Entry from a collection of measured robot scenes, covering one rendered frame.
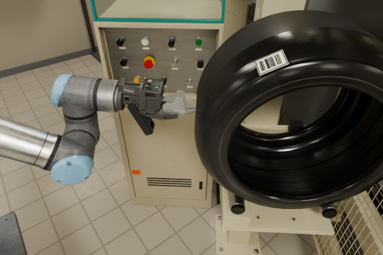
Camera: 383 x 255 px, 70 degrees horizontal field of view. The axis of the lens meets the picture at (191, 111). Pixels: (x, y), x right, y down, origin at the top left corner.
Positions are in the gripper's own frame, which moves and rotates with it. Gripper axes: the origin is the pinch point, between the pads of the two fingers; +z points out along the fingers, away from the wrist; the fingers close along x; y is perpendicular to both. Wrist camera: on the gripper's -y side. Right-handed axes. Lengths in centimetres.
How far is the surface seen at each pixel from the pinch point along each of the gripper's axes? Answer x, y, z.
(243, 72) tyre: -8.3, 18.3, 9.7
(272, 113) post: 26.3, -15.9, 32.5
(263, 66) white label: -10.0, 21.0, 13.0
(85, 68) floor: 251, -136, -137
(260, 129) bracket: 23.9, -22.6, 29.1
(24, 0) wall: 256, -61, -199
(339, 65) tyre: -11.1, 23.7, 27.3
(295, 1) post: 26.4, 26.1, 27.4
